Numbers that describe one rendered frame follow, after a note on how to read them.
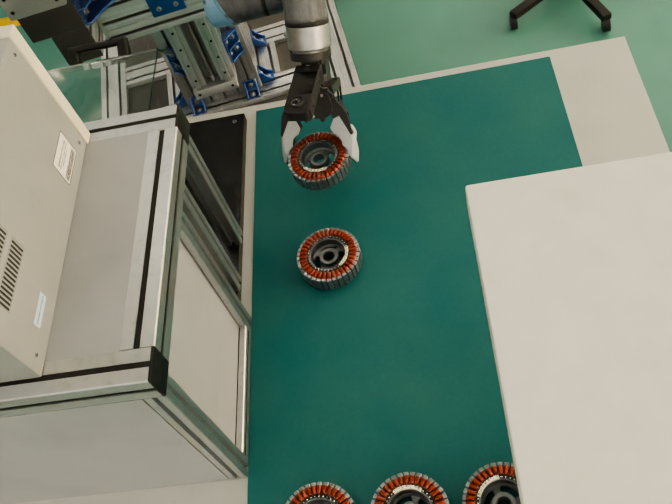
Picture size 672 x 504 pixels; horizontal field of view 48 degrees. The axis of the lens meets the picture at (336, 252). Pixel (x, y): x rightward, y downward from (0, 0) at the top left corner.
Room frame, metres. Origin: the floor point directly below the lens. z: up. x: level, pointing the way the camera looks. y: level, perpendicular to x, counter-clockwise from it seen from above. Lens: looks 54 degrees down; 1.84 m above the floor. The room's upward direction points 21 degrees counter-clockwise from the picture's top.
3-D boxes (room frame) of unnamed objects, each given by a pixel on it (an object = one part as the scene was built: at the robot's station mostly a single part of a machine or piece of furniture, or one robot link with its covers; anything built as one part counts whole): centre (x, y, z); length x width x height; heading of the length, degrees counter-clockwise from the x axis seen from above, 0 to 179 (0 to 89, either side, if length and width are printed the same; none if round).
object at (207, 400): (0.58, 0.23, 0.91); 0.28 x 0.03 x 0.32; 165
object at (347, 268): (0.76, 0.01, 0.77); 0.11 x 0.11 x 0.04
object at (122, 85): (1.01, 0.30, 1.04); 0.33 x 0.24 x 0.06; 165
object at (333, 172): (0.92, -0.03, 0.83); 0.11 x 0.11 x 0.04
